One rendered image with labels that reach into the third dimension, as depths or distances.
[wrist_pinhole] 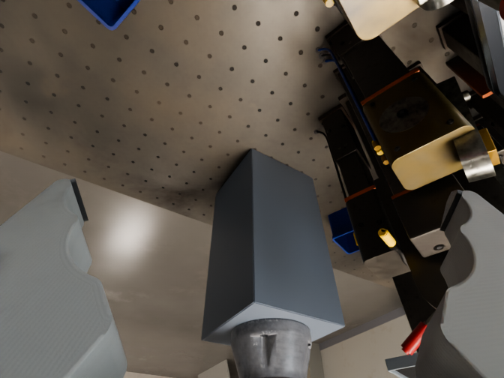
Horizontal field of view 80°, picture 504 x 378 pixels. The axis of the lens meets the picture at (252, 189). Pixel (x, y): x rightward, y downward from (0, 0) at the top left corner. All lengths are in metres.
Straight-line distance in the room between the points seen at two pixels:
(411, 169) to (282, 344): 0.35
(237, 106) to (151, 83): 0.19
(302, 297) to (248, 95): 0.43
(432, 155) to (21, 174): 2.10
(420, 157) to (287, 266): 0.33
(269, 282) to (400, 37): 0.52
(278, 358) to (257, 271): 0.14
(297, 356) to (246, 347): 0.09
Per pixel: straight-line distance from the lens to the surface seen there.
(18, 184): 2.29
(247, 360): 0.58
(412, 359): 0.65
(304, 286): 0.60
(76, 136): 0.86
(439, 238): 0.39
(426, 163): 0.37
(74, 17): 0.71
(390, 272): 0.52
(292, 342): 0.58
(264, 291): 0.53
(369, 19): 0.29
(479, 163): 0.34
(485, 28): 0.39
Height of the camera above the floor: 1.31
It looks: 45 degrees down
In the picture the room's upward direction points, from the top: 179 degrees clockwise
